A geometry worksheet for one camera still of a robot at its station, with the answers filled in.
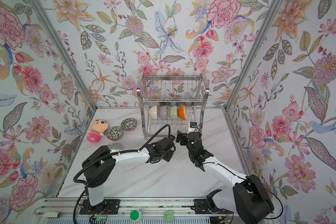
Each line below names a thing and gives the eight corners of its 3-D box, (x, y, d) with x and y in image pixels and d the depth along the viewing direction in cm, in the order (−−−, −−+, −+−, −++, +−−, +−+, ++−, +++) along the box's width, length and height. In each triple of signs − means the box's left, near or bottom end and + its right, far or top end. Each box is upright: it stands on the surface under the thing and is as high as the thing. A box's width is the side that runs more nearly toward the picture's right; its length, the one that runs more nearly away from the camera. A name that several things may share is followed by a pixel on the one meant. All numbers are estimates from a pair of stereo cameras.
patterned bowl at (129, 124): (120, 130, 106) (119, 128, 103) (123, 120, 112) (122, 118, 110) (135, 130, 106) (134, 128, 103) (137, 120, 112) (136, 118, 110)
